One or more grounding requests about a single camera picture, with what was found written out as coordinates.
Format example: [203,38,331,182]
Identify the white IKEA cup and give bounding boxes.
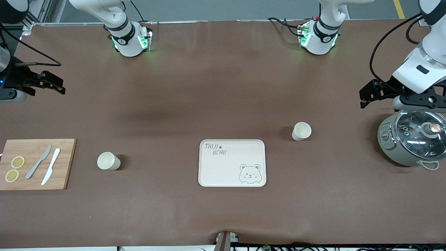
[97,152,121,170]
[292,122,312,142]

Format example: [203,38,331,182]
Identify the glass pot lid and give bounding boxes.
[395,111,446,161]

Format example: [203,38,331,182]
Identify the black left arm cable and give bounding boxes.
[369,13,425,92]

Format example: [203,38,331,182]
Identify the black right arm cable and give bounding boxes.
[0,24,62,67]

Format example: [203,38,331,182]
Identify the wooden cutting board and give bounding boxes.
[0,139,77,191]

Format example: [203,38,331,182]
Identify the white plastic knife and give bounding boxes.
[41,148,61,186]

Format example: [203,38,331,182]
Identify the white bear print tray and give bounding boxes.
[198,139,267,188]

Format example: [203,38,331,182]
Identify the black arm base cable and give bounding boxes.
[268,17,304,37]

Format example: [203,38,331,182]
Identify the grey plastic knife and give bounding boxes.
[25,145,52,180]

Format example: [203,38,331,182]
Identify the metal stand bracket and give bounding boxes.
[214,231,241,251]

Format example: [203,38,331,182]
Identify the aluminium frame profile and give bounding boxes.
[21,0,53,30]

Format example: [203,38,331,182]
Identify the grey-green electric cooking pot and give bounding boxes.
[377,110,446,170]

